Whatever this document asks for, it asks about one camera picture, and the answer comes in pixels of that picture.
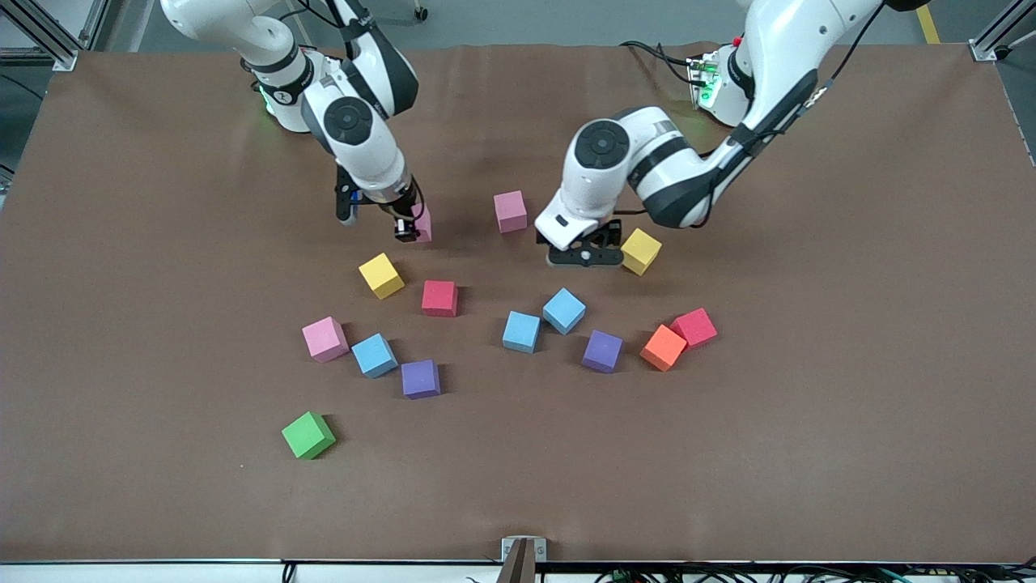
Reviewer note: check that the orange foam block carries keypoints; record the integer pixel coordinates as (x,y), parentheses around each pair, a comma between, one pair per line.
(663,348)

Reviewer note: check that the brown table cover sheet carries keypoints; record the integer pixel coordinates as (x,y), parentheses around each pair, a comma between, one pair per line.
(809,453)

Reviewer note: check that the red foam block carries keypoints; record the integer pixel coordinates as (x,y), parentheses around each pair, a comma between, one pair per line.
(439,298)
(696,327)

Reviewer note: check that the aluminium frame profile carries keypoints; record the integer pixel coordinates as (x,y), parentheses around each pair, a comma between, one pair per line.
(991,44)
(61,57)

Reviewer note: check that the purple foam block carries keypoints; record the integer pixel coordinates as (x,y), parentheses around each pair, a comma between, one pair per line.
(602,351)
(420,379)

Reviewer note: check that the green foam block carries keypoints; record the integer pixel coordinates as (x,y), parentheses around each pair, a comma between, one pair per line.
(307,435)

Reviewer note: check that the blue foam block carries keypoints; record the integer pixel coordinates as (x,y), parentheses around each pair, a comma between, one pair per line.
(521,332)
(374,355)
(564,311)

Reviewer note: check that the yellow foam block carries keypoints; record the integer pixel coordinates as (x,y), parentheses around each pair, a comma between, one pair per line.
(380,275)
(643,252)

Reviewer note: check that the pink foam block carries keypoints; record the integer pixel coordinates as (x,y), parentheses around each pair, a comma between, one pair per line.
(324,338)
(424,223)
(511,211)

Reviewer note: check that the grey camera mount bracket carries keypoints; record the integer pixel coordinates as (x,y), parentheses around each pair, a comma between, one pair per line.
(524,559)

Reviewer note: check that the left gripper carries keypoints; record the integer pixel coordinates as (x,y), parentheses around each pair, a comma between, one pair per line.
(609,233)

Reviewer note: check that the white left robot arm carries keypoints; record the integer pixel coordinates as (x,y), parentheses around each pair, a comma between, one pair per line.
(591,186)

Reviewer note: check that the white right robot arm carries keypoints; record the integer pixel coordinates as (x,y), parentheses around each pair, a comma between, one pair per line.
(372,154)

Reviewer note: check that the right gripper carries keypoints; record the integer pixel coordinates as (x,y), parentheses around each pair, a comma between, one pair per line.
(401,217)

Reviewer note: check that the white table edge rail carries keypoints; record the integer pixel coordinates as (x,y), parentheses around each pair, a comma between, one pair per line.
(121,573)

